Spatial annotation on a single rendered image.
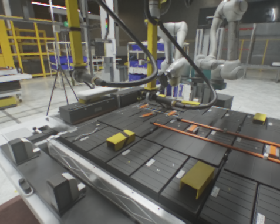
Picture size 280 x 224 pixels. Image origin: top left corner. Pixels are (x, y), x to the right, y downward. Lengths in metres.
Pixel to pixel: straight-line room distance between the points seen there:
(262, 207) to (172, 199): 0.30
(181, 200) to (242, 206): 0.20
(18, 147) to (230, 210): 1.06
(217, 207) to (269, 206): 0.18
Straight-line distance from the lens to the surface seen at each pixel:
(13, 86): 5.57
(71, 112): 1.24
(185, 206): 0.65
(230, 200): 0.72
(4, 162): 1.37
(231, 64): 2.00
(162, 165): 0.80
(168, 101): 1.17
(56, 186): 0.76
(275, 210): 0.77
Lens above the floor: 1.49
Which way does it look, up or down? 21 degrees down
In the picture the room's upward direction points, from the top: straight up
